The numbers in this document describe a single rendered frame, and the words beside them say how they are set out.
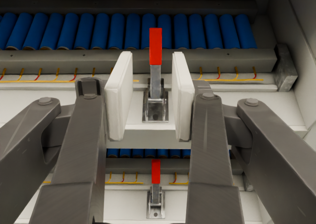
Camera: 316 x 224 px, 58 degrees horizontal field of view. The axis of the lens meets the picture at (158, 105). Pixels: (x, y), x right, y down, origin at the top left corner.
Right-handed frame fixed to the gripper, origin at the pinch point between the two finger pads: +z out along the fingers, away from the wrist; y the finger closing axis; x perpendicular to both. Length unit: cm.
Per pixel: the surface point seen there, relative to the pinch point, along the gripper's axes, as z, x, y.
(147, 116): 9.9, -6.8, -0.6
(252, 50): 16.5, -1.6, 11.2
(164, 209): 16.3, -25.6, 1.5
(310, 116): 9.8, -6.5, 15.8
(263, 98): 13.3, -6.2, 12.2
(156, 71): 11.1, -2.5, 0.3
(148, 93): 11.5, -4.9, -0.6
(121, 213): 15.9, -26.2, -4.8
